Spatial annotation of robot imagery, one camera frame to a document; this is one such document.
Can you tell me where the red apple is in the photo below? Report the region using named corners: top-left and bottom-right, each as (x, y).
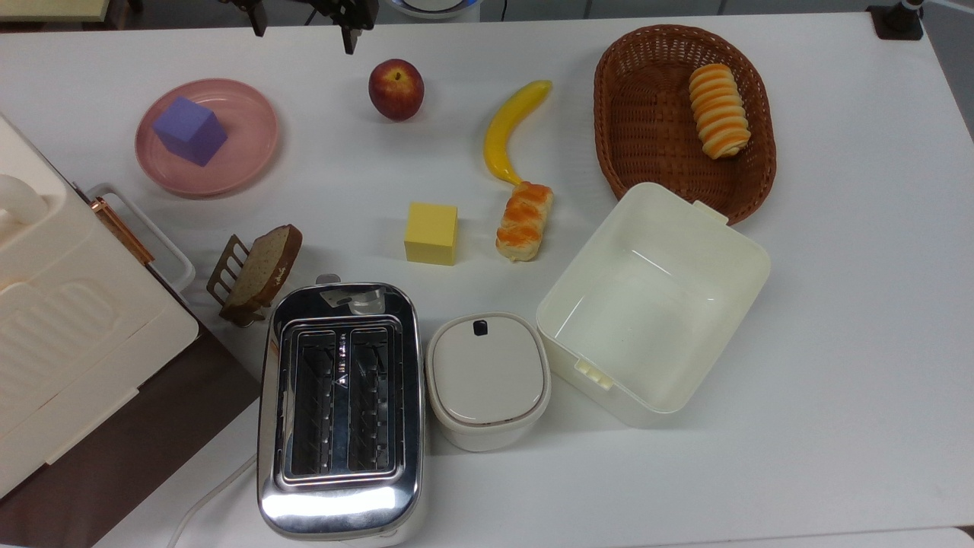
top-left (368, 59), bottom-right (425, 122)

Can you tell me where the small white lidded bin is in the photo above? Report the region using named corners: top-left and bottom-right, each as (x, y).
top-left (425, 312), bottom-right (552, 453)

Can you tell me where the cream side table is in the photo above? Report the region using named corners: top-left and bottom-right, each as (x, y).
top-left (0, 0), bottom-right (111, 22)

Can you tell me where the striped spiral bread roll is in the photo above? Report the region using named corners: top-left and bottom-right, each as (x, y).
top-left (689, 63), bottom-right (752, 161)

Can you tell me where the chrome two-slot toaster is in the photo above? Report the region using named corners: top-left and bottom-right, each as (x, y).
top-left (256, 274), bottom-right (427, 545)

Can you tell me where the dark brown base board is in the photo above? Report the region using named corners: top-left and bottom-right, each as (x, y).
top-left (0, 323), bottom-right (263, 548)

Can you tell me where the yellow foam cube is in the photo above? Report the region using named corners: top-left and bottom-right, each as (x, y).
top-left (403, 202), bottom-right (459, 266)

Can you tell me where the yellow banana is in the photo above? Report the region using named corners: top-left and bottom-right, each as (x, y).
top-left (483, 80), bottom-right (554, 186)

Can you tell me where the brown bread slice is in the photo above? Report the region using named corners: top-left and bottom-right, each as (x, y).
top-left (225, 224), bottom-right (304, 309)

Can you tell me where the white toaster power cable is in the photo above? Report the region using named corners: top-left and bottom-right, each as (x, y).
top-left (166, 453), bottom-right (259, 548)

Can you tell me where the purple foam cube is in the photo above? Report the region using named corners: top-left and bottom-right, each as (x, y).
top-left (153, 97), bottom-right (229, 167)

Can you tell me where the orange glazed bread loaf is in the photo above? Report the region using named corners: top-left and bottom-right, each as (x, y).
top-left (495, 181), bottom-right (554, 263)

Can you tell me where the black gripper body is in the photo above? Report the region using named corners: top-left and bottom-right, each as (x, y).
top-left (308, 0), bottom-right (379, 33)

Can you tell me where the pink round plate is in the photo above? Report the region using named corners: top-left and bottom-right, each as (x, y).
top-left (135, 78), bottom-right (280, 199)

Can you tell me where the cream cabinet with handles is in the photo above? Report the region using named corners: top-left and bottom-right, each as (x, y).
top-left (0, 114), bottom-right (200, 499)

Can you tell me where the bronze toast rack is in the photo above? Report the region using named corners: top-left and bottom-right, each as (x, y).
top-left (206, 234), bottom-right (267, 328)

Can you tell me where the cream plastic open box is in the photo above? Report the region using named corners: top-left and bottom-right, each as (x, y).
top-left (536, 182), bottom-right (772, 429)

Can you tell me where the white blue round device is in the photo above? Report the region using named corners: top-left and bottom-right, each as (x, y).
top-left (388, 0), bottom-right (482, 20)

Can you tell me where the black camera stand base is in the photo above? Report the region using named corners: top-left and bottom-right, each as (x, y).
top-left (867, 0), bottom-right (925, 40)

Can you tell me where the brown wicker basket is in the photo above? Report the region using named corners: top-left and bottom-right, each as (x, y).
top-left (594, 24), bottom-right (778, 226)

